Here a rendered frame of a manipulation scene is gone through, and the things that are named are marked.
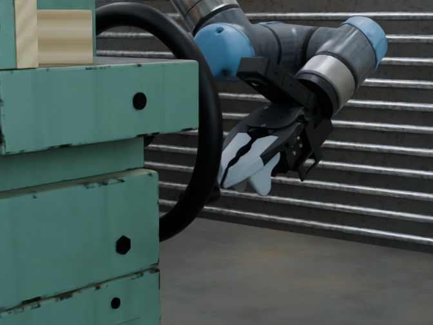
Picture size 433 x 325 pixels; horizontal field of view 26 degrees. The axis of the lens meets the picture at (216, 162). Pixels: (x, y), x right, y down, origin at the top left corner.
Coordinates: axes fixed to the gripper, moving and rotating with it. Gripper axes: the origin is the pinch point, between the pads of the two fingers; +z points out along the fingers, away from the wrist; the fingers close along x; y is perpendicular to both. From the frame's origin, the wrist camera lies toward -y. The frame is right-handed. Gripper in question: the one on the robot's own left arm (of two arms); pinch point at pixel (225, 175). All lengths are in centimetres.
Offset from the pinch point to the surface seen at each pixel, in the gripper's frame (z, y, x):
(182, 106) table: 17.0, -22.5, -16.5
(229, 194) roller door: -182, 177, 199
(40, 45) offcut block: 24.4, -32.8, -12.4
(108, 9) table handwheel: -3.2, -20.4, 11.7
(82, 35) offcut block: 22.0, -32.3, -14.6
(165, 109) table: 18.9, -23.4, -16.5
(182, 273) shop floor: -107, 149, 158
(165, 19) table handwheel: -3.2, -19.1, 3.1
